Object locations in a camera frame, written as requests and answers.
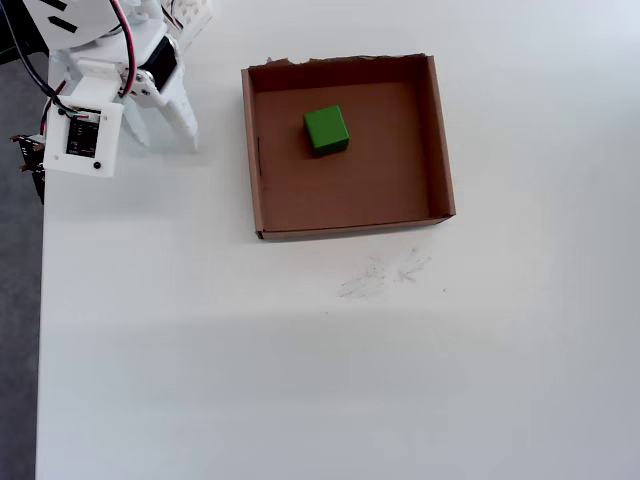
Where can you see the green cube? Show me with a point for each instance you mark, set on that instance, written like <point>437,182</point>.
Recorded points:
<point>325,127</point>

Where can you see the dark circuit board with pins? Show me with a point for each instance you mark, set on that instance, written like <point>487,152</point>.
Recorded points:
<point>30,160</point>

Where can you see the brown cardboard box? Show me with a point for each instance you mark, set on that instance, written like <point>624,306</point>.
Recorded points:
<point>375,190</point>

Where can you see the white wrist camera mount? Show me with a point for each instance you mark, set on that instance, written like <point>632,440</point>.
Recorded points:
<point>107,145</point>

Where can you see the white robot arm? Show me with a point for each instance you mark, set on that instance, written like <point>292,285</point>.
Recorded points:
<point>90,17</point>

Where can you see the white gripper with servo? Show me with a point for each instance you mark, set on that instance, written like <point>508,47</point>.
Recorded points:
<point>172,98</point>

